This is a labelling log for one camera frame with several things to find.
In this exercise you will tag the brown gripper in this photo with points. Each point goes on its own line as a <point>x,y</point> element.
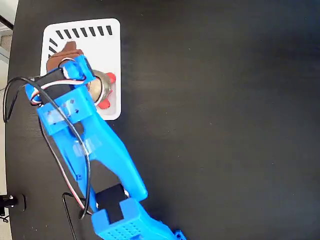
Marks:
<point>80,65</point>

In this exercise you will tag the blue 3D-printed robot arm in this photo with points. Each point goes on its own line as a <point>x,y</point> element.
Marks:
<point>100,140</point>

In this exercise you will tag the white plastic tray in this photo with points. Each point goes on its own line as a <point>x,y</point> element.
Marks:
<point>102,50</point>

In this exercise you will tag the black bar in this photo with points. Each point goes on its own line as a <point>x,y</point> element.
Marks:
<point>6,22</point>

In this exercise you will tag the black table clamp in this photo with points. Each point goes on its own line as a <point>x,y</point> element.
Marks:
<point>21,202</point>

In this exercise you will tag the silver toy with red feet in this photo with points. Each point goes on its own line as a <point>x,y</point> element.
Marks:
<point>107,85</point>

